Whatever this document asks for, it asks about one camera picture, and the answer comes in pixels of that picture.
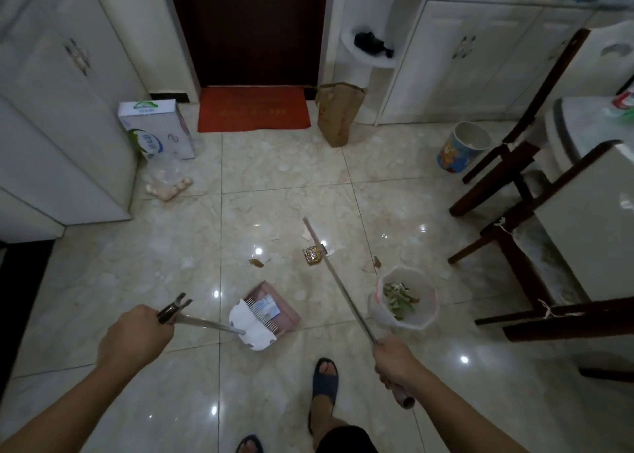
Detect person's left hand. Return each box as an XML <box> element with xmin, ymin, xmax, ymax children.
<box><xmin>96</xmin><ymin>304</ymin><xmax>175</xmax><ymax>370</ymax></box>

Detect person's right hand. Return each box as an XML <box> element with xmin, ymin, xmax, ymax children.
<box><xmin>372</xmin><ymin>336</ymin><xmax>442</xmax><ymax>397</ymax></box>

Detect pile of floor litter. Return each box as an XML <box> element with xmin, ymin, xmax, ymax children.
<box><xmin>382</xmin><ymin>281</ymin><xmax>422</xmax><ymax>322</ymax></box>

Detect pink broom with metal handle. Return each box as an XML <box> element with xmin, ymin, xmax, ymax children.
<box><xmin>302</xmin><ymin>216</ymin><xmax>417</xmax><ymax>411</ymax></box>

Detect pink dustpan with metal handle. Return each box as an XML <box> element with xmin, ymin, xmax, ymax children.
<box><xmin>157</xmin><ymin>280</ymin><xmax>302</xmax><ymax>353</ymax></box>

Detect blue white small packet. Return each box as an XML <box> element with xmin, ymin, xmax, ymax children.
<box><xmin>257</xmin><ymin>296</ymin><xmax>281</xmax><ymax>320</ymax></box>

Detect person's left forearm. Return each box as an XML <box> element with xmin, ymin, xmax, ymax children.
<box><xmin>0</xmin><ymin>358</ymin><xmax>149</xmax><ymax>453</ymax></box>

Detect person's right forearm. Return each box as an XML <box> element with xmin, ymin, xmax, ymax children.
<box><xmin>413</xmin><ymin>368</ymin><xmax>528</xmax><ymax>453</ymax></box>

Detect person's right leg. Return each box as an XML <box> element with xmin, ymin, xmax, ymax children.
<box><xmin>310</xmin><ymin>360</ymin><xmax>347</xmax><ymax>438</ymax></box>

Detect white plastic bin with liner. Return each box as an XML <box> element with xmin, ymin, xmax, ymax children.
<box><xmin>367</xmin><ymin>265</ymin><xmax>440</xmax><ymax>331</ymax></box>

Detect black shorts with red stripe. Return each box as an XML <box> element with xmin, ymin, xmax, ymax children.
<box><xmin>314</xmin><ymin>425</ymin><xmax>380</xmax><ymax>453</ymax></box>

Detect clear plastic bag with eggs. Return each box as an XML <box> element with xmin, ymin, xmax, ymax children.
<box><xmin>143</xmin><ymin>162</ymin><xmax>195</xmax><ymax>202</ymax></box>

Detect white green cardboard box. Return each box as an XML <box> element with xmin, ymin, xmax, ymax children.
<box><xmin>117</xmin><ymin>99</ymin><xmax>197</xmax><ymax>161</ymax></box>

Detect cartoon print waste bucket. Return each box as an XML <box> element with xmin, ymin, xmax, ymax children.
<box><xmin>435</xmin><ymin>121</ymin><xmax>492</xmax><ymax>175</ymax></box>

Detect white shoe cabinet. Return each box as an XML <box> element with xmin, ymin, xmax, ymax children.
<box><xmin>0</xmin><ymin>0</ymin><xmax>149</xmax><ymax>243</ymax></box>

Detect red doormat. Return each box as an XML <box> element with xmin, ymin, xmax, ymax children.
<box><xmin>197</xmin><ymin>84</ymin><xmax>312</xmax><ymax>134</ymax></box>

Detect brown paper bag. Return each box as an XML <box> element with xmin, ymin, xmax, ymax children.
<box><xmin>314</xmin><ymin>82</ymin><xmax>367</xmax><ymax>149</ymax></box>

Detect marble top dining table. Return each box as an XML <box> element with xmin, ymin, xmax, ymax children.
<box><xmin>544</xmin><ymin>95</ymin><xmax>634</xmax><ymax>171</ymax></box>

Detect dark brown door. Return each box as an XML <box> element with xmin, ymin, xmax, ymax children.
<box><xmin>163</xmin><ymin>0</ymin><xmax>330</xmax><ymax>90</ymax></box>

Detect red cap water bottle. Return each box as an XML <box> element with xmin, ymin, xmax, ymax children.
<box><xmin>612</xmin><ymin>78</ymin><xmax>634</xmax><ymax>111</ymax></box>

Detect black sliding door frame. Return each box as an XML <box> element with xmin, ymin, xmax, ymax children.
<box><xmin>0</xmin><ymin>239</ymin><xmax>56</xmax><ymax>401</ymax></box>

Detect black camera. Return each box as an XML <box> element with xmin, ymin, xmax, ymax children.
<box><xmin>353</xmin><ymin>31</ymin><xmax>396</xmax><ymax>60</ymax></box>

